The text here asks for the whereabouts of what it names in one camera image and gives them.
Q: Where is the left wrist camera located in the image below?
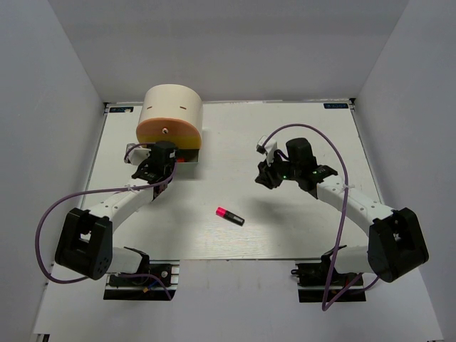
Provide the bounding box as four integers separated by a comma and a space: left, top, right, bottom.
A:
123, 143, 150, 166

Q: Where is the blue corner sticker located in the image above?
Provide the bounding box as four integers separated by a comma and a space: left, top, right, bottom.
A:
109, 106, 134, 113
323, 103, 349, 109

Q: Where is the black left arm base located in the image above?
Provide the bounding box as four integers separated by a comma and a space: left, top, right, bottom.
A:
103, 261, 180, 301

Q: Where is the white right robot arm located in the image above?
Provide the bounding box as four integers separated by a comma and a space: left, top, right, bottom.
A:
255, 137, 429, 284

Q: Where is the orange top drawer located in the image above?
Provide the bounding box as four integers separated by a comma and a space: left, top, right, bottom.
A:
136, 118, 200, 138

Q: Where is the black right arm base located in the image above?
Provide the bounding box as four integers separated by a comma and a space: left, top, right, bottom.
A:
291, 262, 366, 304

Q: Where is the yellow drawer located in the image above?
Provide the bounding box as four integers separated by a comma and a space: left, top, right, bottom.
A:
137, 134, 202, 150

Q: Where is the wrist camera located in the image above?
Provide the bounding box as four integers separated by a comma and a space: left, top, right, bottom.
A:
123, 143, 150, 166
256, 135, 277, 166

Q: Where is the blue left corner sticker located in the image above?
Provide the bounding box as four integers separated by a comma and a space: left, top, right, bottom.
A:
109, 106, 134, 113

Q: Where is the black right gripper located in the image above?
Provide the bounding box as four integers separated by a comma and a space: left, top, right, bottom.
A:
256, 150, 301, 190

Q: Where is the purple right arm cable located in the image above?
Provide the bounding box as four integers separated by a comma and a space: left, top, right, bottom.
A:
265, 123, 380, 312

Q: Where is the blue right corner sticker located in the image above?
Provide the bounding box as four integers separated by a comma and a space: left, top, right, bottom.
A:
323, 103, 349, 109

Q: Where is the pale green bottom drawer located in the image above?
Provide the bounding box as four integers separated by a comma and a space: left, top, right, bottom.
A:
176, 149, 200, 165

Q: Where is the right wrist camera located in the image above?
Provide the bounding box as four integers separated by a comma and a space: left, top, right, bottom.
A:
256, 135, 277, 166

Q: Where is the pink cap black highlighter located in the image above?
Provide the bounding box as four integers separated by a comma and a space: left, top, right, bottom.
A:
215, 207, 245, 227

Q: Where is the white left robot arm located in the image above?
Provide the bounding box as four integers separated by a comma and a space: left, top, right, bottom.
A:
55, 141, 177, 284

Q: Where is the cream round drawer cabinet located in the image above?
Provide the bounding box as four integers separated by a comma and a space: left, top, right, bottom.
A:
139, 83, 204, 150

